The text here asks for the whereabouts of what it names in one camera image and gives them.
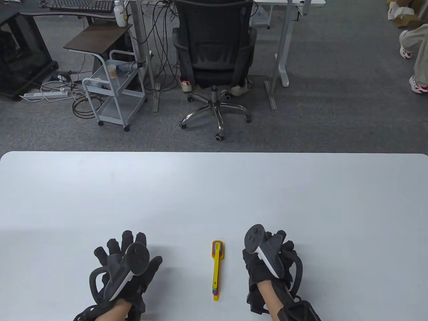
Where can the person's left hand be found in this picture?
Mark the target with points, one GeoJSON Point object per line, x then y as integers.
{"type": "Point", "coordinates": [128, 239]}

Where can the person's right hand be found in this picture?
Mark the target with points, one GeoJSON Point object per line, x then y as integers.
{"type": "Point", "coordinates": [257, 271]}

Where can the small yellow measuring spoon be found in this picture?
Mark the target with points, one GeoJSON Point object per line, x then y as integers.
{"type": "Point", "coordinates": [217, 264]}

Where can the large yellow measuring spoon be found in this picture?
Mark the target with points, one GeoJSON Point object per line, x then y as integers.
{"type": "Point", "coordinates": [216, 298]}

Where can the person's left forearm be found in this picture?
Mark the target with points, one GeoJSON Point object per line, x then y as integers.
{"type": "Point", "coordinates": [113, 311]}

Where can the person's right forearm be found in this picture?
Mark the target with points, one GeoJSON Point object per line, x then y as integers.
{"type": "Point", "coordinates": [272, 297]}

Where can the black and white hand controller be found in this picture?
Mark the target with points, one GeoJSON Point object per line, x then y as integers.
{"type": "Point", "coordinates": [138, 257]}
{"type": "Point", "coordinates": [254, 237]}

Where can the grey metal utility cart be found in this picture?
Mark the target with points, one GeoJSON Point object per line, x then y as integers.
{"type": "Point", "coordinates": [118, 107]}

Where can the white power strip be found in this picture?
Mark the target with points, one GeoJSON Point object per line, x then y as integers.
{"type": "Point", "coordinates": [43, 95]}

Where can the paper cup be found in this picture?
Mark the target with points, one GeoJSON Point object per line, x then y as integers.
{"type": "Point", "coordinates": [112, 72]}

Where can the blue grey tool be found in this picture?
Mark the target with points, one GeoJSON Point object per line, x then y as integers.
{"type": "Point", "coordinates": [128, 67]}

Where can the brown side table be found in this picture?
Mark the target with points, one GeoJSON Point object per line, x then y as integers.
{"type": "Point", "coordinates": [97, 38]}

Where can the black cabinet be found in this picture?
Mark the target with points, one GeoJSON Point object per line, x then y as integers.
{"type": "Point", "coordinates": [20, 50]}

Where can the black mesh office chair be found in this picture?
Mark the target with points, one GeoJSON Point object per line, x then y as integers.
{"type": "Point", "coordinates": [214, 33]}

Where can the white plastic bottle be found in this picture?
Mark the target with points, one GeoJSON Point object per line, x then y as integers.
{"type": "Point", "coordinates": [119, 15]}

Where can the black keyboard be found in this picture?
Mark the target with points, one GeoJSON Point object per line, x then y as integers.
{"type": "Point", "coordinates": [83, 5]}

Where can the black desk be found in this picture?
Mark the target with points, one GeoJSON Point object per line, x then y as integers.
{"type": "Point", "coordinates": [33, 9]}

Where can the white storage box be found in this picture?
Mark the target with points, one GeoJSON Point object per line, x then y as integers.
{"type": "Point", "coordinates": [260, 18]}

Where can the cardboard box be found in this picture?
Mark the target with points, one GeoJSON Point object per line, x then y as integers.
{"type": "Point", "coordinates": [408, 21]}

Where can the white paper bag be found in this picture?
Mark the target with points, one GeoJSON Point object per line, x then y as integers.
{"type": "Point", "coordinates": [399, 11]}

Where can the white metal frame desk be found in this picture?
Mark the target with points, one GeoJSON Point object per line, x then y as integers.
{"type": "Point", "coordinates": [283, 40]}

